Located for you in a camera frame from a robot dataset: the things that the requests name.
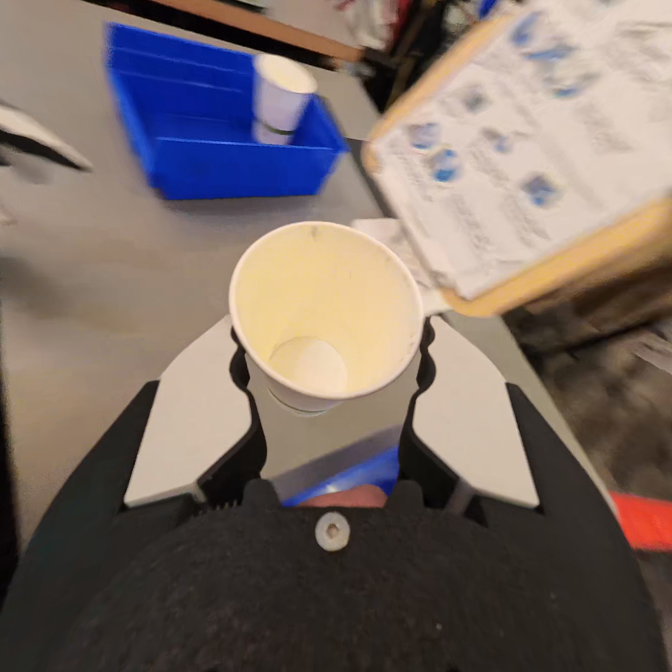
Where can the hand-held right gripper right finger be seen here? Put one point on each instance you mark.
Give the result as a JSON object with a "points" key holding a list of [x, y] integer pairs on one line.
{"points": [[467, 420]]}

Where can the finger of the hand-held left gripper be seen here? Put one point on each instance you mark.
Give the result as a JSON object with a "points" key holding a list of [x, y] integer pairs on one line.
{"points": [[36, 136]]}

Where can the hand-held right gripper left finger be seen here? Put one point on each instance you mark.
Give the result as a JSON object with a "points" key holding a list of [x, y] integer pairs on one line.
{"points": [[194, 420]]}

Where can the white paper cup green band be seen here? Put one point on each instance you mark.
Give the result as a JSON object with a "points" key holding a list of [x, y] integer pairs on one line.
{"points": [[315, 294]]}

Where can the blue plastic bin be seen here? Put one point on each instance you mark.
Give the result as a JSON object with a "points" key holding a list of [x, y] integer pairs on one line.
{"points": [[357, 472], [210, 168]]}

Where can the set of white paper cups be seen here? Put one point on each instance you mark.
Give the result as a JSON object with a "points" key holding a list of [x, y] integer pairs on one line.
{"points": [[278, 99]]}

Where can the person's right hand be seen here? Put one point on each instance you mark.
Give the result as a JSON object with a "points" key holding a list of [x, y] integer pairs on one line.
{"points": [[346, 498]]}

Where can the tan cardboard box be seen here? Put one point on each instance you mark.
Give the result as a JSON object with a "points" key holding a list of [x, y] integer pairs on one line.
{"points": [[593, 309]]}

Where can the wooden document board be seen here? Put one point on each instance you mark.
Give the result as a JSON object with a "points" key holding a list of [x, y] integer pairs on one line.
{"points": [[577, 267]]}

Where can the red orange bag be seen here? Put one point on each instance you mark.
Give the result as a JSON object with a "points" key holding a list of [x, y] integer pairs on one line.
{"points": [[645, 522]]}

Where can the grey table with wooden edge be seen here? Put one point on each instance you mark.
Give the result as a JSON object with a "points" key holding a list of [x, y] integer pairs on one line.
{"points": [[262, 25]]}

